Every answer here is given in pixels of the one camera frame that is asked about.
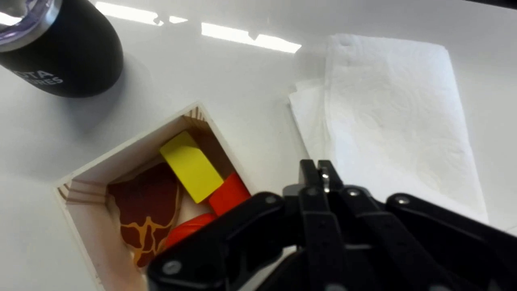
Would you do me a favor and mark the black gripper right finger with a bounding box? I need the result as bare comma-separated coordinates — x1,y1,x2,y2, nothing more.
319,160,517,291

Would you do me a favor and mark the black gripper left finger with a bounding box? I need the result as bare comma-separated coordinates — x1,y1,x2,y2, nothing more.
147,160,346,291

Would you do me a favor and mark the red toy tomato piece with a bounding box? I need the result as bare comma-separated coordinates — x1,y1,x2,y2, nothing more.
165,171,251,247

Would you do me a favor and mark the yellow toy block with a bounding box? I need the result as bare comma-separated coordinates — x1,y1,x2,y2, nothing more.
159,130,223,203

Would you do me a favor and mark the white paper napkin stack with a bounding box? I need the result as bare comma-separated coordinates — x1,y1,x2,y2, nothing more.
290,33,488,221

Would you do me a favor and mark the brown toy steak piece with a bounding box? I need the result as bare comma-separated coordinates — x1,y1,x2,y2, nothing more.
109,163,183,268

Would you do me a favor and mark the small wooden toy box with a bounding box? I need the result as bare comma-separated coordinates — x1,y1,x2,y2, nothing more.
55,103,249,291

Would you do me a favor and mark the black insulated tumbler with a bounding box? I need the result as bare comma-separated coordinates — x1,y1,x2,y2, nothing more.
0,0,123,97

